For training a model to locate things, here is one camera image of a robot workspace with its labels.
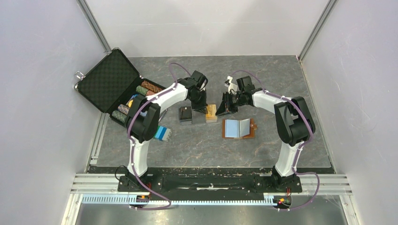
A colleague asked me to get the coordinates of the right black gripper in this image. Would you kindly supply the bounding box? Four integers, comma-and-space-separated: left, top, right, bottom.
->
216, 91, 245, 116

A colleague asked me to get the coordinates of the clear box with dark cards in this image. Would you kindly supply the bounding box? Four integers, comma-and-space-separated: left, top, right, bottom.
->
178, 106, 193, 125

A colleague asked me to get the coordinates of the brown leather card holder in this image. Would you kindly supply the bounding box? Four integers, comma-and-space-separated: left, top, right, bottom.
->
222, 118, 257, 139

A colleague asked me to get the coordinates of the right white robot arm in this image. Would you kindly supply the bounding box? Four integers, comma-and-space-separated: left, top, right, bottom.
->
215, 76, 315, 191

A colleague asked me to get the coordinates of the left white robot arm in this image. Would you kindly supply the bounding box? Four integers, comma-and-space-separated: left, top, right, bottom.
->
125, 71, 208, 191

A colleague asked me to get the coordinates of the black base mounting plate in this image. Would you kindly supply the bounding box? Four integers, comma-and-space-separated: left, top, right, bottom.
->
115, 167, 303, 193

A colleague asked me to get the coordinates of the black aluminium poker chip case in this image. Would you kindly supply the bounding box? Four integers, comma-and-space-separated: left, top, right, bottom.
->
75, 48, 165, 127

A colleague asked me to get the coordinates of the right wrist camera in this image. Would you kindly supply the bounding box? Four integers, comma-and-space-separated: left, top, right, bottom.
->
224, 76, 238, 94

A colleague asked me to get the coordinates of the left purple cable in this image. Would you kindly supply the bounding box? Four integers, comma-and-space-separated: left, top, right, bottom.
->
127, 62, 192, 211

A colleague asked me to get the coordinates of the purple cable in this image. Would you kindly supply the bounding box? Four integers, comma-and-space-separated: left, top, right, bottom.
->
229, 69, 321, 212
127, 62, 192, 211

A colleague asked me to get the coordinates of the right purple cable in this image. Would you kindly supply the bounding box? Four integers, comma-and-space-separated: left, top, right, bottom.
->
229, 69, 321, 212

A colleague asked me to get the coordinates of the white slotted cable duct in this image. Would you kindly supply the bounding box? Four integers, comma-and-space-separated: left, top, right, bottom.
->
81, 194, 282, 206

